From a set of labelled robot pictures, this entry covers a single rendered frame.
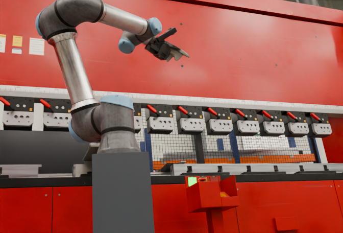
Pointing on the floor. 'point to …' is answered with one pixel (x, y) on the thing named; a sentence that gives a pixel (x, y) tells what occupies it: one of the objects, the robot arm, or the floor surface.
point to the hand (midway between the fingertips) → (184, 56)
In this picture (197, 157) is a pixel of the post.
